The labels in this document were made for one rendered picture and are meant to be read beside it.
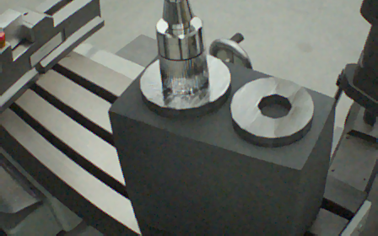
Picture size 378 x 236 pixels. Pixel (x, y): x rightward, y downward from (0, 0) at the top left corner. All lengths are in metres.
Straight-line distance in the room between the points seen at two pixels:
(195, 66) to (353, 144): 0.79
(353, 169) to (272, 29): 1.53
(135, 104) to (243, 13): 2.20
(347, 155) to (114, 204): 0.66
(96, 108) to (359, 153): 0.63
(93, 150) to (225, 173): 0.31
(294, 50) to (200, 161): 2.01
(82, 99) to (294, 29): 1.86
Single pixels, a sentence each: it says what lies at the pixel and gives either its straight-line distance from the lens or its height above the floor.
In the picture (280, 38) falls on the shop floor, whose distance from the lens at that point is 2.74.
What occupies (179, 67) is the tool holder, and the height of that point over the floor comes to 1.16.
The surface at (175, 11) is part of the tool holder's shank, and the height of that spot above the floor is 1.22.
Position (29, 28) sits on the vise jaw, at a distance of 1.08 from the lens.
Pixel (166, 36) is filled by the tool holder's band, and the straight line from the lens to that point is 0.66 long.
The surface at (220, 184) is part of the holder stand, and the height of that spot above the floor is 1.06.
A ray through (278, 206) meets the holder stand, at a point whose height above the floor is 1.05.
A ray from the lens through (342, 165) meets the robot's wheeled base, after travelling 1.37.
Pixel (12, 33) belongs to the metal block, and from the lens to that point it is 1.09.
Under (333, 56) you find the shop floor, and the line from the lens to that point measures 2.68.
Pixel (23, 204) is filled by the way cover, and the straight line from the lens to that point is 0.99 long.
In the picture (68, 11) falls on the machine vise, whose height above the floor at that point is 1.00.
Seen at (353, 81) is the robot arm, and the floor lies 1.05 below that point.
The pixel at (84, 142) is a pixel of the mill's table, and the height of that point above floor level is 0.93.
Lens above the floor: 1.57
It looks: 41 degrees down
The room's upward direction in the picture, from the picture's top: 6 degrees counter-clockwise
